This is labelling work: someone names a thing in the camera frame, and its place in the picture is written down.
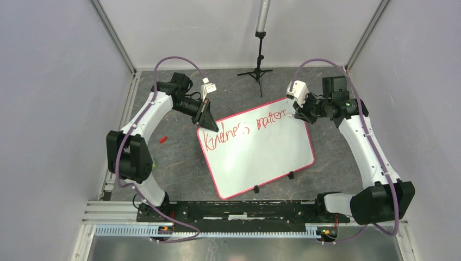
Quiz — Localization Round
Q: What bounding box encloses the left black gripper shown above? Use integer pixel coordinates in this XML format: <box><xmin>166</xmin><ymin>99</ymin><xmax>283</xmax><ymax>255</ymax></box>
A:
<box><xmin>173</xmin><ymin>97</ymin><xmax>219</xmax><ymax>133</ymax></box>

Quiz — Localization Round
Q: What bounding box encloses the red marker cap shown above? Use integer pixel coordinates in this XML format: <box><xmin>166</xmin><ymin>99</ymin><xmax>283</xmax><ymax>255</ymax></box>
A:
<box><xmin>159</xmin><ymin>136</ymin><xmax>167</xmax><ymax>144</ymax></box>

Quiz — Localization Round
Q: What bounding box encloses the pink-framed whiteboard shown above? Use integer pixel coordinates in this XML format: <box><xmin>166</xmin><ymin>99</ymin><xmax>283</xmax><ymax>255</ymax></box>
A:
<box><xmin>196</xmin><ymin>98</ymin><xmax>315</xmax><ymax>200</ymax></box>

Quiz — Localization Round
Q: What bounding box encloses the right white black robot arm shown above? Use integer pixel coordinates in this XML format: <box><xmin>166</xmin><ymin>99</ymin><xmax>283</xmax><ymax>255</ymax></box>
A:
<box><xmin>286</xmin><ymin>76</ymin><xmax>415</xmax><ymax>225</ymax></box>

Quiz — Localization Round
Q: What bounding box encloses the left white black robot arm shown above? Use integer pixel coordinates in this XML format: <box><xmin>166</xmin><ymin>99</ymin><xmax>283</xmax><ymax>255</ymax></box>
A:
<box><xmin>106</xmin><ymin>72</ymin><xmax>219</xmax><ymax>222</ymax></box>

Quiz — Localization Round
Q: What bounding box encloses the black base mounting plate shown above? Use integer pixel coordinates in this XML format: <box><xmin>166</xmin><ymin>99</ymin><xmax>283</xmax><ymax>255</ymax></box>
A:
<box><xmin>136</xmin><ymin>200</ymin><xmax>351</xmax><ymax>232</ymax></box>

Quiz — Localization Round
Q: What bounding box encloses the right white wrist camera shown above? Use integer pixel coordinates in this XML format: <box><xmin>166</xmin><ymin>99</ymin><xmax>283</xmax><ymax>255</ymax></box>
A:
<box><xmin>286</xmin><ymin>80</ymin><xmax>309</xmax><ymax>108</ymax></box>

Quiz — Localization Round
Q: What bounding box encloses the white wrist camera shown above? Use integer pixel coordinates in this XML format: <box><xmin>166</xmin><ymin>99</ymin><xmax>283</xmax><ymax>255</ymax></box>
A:
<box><xmin>200</xmin><ymin>77</ymin><xmax>217</xmax><ymax>101</ymax></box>
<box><xmin>286</xmin><ymin>80</ymin><xmax>309</xmax><ymax>108</ymax></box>

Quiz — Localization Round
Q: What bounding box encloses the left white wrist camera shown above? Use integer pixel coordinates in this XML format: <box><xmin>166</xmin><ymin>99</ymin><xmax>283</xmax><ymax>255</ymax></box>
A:
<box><xmin>200</xmin><ymin>77</ymin><xmax>217</xmax><ymax>101</ymax></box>

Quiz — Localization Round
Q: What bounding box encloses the black tripod camera stand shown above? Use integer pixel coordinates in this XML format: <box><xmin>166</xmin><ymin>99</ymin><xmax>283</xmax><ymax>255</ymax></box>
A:
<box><xmin>237</xmin><ymin>0</ymin><xmax>273</xmax><ymax>97</ymax></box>

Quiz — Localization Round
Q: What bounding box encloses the white slotted cable duct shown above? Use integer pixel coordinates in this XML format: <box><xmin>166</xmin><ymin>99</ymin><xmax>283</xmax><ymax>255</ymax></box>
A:
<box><xmin>94</xmin><ymin>225</ymin><xmax>332</xmax><ymax>239</ymax></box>

